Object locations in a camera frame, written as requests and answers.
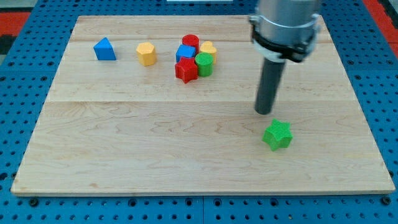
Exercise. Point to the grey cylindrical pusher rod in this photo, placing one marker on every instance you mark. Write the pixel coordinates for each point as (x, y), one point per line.
(268, 86)

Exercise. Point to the green star block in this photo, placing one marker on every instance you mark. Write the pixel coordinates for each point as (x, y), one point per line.
(278, 135)

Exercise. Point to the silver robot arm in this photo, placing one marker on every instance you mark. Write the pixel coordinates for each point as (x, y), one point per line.
(281, 30)

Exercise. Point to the red star block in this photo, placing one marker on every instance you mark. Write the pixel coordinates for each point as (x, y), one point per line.
(186, 69)

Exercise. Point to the green cylinder block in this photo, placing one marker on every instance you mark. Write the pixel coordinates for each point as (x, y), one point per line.
(204, 62)

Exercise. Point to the yellow heart block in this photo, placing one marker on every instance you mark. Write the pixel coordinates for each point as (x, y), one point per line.
(208, 47)

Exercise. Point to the red cylinder block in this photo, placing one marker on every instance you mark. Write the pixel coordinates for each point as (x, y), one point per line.
(191, 40)

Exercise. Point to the blue cube block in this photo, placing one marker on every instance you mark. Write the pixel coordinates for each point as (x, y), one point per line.
(185, 51)

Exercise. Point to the yellow hexagon block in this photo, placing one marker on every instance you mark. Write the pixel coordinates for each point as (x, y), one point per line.
(146, 54)

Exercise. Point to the blue triangle block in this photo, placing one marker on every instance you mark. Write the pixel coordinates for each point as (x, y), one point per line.
(104, 50)

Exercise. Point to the wooden board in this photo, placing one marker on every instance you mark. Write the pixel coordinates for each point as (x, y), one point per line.
(118, 128)

